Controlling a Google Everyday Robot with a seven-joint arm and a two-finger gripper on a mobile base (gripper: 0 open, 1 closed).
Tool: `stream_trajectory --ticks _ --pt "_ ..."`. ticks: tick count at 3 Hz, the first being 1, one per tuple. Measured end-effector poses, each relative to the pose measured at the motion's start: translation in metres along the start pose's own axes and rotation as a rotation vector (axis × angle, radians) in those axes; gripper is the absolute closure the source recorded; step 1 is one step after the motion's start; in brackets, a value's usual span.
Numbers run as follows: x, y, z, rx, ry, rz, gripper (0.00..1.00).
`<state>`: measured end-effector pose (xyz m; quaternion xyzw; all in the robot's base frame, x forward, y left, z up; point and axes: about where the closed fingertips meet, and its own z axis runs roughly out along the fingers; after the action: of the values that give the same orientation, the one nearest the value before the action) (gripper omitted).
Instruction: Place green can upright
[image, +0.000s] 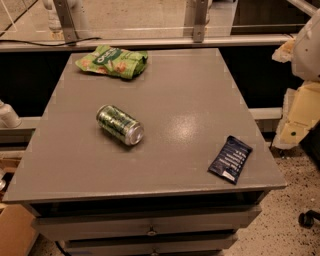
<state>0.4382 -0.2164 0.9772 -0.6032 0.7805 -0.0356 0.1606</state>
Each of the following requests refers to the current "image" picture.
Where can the green snack bag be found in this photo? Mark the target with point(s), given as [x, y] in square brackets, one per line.
[114, 62]

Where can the dark blue snack packet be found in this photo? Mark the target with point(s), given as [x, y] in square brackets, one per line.
[231, 159]

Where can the cardboard box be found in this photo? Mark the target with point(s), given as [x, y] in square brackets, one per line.
[17, 236]

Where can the right metal bracket post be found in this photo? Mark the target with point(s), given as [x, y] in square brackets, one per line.
[199, 23]

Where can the white pipe fitting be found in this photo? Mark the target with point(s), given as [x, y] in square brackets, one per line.
[8, 115]

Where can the grey drawer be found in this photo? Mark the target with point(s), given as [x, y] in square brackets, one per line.
[160, 244]
[146, 223]

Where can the left metal bracket post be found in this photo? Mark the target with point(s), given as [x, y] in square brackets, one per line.
[66, 10]

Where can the clear glass barrier panel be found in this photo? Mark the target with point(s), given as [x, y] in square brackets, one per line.
[29, 20]

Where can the black chair caster wheel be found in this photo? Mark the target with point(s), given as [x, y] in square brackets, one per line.
[306, 220]

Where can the lower grey drawer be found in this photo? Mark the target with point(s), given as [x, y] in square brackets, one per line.
[160, 244]

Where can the grey drawer cabinet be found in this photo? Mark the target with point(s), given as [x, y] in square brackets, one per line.
[171, 163]

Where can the metal bracket post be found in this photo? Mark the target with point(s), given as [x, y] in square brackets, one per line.
[199, 23]
[66, 10]

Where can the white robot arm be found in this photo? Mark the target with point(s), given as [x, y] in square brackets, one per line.
[305, 62]

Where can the upper grey drawer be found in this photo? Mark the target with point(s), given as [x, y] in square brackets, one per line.
[146, 223]

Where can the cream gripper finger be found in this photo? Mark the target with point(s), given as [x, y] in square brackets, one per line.
[300, 113]
[285, 52]

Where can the green soda can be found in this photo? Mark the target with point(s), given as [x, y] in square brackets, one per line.
[120, 125]

